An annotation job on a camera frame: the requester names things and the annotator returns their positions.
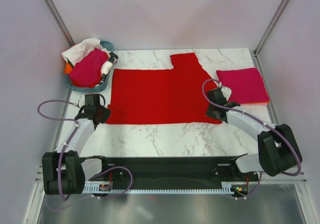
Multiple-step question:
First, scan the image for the orange shirt in basket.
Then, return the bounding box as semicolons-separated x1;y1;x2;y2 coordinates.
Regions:
63;62;74;75

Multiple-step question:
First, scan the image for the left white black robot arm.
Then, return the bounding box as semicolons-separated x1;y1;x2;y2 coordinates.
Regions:
42;94;111;201

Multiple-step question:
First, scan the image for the folded magenta t shirt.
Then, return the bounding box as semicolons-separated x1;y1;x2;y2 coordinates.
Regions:
216;68;270;103

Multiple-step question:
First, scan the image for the white and black garment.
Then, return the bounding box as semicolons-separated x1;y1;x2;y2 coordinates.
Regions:
100;52;118;82

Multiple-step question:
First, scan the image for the right aluminium frame post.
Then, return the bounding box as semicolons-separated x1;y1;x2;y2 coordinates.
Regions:
252;0;291;58

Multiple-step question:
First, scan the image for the aluminium frame post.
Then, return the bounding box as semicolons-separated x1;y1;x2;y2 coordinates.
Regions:
44;0;75;46
252;0;291;58

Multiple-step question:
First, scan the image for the left aluminium frame post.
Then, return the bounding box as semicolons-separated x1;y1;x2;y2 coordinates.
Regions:
44;0;75;46

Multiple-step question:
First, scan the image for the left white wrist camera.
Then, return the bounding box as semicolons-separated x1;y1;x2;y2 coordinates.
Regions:
73;95;86;108

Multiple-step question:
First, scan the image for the red t shirt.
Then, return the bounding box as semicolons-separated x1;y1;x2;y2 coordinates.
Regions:
106;53;221;125

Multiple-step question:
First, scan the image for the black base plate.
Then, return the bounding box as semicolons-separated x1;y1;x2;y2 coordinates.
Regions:
99;156;261;190

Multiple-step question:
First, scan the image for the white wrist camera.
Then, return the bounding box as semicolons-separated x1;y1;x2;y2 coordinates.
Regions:
218;83;232;101
73;95;86;108

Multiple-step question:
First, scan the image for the teal plastic laundry basket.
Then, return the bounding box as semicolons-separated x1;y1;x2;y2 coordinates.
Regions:
63;40;116;94

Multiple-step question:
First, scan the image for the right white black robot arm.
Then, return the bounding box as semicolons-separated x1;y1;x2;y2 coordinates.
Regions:
202;87;302;181

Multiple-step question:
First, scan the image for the magenta shirt in basket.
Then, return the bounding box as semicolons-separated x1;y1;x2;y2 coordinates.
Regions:
68;48;108;88

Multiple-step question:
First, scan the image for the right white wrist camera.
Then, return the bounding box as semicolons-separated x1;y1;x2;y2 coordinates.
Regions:
218;83;232;101

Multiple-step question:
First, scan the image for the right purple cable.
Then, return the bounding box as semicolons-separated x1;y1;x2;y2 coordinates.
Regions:
201;78;303;201

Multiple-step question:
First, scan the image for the white shirt in basket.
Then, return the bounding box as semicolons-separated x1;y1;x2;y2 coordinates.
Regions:
61;38;114;66

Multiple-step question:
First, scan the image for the white slotted cable duct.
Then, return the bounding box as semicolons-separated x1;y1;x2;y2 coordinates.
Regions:
82;181;234;194

